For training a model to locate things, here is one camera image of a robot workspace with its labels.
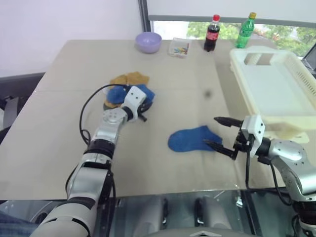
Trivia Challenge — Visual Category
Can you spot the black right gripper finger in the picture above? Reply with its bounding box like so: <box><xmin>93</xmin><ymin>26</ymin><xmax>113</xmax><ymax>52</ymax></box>
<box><xmin>203</xmin><ymin>139</ymin><xmax>235</xmax><ymax>159</ymax></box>
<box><xmin>213</xmin><ymin>117</ymin><xmax>242</xmax><ymax>128</ymax></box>

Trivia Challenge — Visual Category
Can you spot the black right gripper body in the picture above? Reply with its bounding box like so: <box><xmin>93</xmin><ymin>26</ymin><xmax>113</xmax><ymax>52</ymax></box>
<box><xmin>231</xmin><ymin>118</ymin><xmax>255</xmax><ymax>161</ymax></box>

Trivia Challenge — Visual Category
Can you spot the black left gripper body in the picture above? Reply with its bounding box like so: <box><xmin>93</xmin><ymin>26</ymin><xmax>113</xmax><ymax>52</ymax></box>
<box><xmin>135</xmin><ymin>102</ymin><xmax>148</xmax><ymax>117</ymax></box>

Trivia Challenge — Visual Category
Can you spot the blue sock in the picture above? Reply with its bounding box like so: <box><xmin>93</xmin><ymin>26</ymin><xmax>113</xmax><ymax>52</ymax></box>
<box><xmin>106</xmin><ymin>85</ymin><xmax>128</xmax><ymax>104</ymax></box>
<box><xmin>167</xmin><ymin>125</ymin><xmax>224</xmax><ymax>153</ymax></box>
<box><xmin>137</xmin><ymin>83</ymin><xmax>156</xmax><ymax>103</ymax></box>

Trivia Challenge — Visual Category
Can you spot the bunched blue sock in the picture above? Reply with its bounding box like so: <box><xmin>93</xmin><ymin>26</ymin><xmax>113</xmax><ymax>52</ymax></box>
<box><xmin>137</xmin><ymin>83</ymin><xmax>156</xmax><ymax>103</ymax></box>

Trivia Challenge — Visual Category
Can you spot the flat blue sock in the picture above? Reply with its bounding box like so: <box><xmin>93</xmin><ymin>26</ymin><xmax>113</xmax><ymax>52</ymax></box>
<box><xmin>167</xmin><ymin>125</ymin><xmax>224</xmax><ymax>153</ymax></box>

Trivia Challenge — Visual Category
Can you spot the tan sock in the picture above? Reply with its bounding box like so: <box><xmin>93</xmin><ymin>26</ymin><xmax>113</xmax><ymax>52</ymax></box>
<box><xmin>110</xmin><ymin>73</ymin><xmax>129</xmax><ymax>86</ymax></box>
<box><xmin>103</xmin><ymin>99</ymin><xmax>122</xmax><ymax>111</ymax></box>
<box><xmin>126</xmin><ymin>71</ymin><xmax>151</xmax><ymax>85</ymax></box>

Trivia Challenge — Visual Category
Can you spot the white plastic basket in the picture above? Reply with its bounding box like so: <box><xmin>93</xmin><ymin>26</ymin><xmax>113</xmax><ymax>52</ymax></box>
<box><xmin>229</xmin><ymin>45</ymin><xmax>316</xmax><ymax>144</ymax></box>

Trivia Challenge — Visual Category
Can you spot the purple plastic bowl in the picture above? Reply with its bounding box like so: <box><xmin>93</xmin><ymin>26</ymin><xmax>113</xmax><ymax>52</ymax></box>
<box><xmin>134</xmin><ymin>32</ymin><xmax>162</xmax><ymax>54</ymax></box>

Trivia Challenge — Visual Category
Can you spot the clear plastic box with clips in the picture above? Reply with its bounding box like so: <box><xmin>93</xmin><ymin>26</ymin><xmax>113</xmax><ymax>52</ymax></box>
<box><xmin>168</xmin><ymin>37</ymin><xmax>193</xmax><ymax>59</ymax></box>

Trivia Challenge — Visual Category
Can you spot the grey robot torso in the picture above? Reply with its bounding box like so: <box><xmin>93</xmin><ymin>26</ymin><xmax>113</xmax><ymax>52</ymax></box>
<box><xmin>147</xmin><ymin>228</ymin><xmax>255</xmax><ymax>237</ymax></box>

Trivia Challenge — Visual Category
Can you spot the cola bottle with red cap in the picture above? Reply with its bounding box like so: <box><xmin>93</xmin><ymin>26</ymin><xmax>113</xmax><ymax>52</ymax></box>
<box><xmin>203</xmin><ymin>14</ymin><xmax>221</xmax><ymax>53</ymax></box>

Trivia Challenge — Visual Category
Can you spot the green bottle with yellow cap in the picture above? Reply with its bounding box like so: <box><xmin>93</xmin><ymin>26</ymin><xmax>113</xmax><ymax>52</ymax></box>
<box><xmin>235</xmin><ymin>12</ymin><xmax>257</xmax><ymax>49</ymax></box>

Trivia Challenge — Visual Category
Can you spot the dark laptop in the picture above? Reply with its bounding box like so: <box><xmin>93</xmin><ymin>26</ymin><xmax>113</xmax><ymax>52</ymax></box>
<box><xmin>301</xmin><ymin>47</ymin><xmax>316</xmax><ymax>73</ymax></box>

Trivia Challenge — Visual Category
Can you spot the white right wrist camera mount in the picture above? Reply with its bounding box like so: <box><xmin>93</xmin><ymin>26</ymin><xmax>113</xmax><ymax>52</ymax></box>
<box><xmin>240</xmin><ymin>114</ymin><xmax>266</xmax><ymax>158</ymax></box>

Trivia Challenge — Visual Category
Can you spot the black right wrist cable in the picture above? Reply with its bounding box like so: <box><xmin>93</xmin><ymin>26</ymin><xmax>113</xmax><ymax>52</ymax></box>
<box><xmin>245</xmin><ymin>150</ymin><xmax>258</xmax><ymax>191</ymax></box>

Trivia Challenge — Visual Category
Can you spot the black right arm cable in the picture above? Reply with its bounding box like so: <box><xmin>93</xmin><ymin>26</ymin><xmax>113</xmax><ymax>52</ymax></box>
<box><xmin>256</xmin><ymin>155</ymin><xmax>295</xmax><ymax>206</ymax></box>

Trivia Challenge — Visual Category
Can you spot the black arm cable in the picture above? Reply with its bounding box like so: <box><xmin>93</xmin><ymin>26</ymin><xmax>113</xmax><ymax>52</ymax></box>
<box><xmin>256</xmin><ymin>155</ymin><xmax>295</xmax><ymax>206</ymax></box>
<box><xmin>79</xmin><ymin>83</ymin><xmax>124</xmax><ymax>145</ymax></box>

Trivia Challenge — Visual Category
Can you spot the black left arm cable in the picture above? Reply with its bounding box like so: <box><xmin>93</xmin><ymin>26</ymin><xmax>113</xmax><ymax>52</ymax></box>
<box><xmin>79</xmin><ymin>83</ymin><xmax>124</xmax><ymax>145</ymax></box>

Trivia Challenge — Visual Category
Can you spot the grey window frame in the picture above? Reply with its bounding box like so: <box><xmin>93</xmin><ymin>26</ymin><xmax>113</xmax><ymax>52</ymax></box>
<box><xmin>137</xmin><ymin>0</ymin><xmax>316</xmax><ymax>40</ymax></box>

